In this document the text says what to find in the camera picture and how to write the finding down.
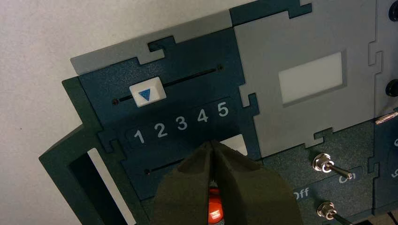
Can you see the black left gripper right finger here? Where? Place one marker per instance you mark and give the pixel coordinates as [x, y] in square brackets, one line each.
[255, 198]

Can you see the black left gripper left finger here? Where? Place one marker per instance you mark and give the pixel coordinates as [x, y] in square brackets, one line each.
[183, 195]

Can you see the white slider knob up triangle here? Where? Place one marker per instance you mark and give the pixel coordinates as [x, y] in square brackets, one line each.
[238, 144]

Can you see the white slider knob down triangle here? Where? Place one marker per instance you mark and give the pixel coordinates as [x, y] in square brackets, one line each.
[147, 92]

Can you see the red push button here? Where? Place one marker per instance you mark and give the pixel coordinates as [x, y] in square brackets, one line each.
[215, 208]

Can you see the white display window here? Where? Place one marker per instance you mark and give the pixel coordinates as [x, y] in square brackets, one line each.
[311, 77]

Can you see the modular blue grey control box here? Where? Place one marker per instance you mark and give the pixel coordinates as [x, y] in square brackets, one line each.
[199, 56]

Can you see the metal toggle switch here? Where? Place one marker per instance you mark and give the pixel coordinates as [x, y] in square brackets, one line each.
[326, 209]
[321, 163]

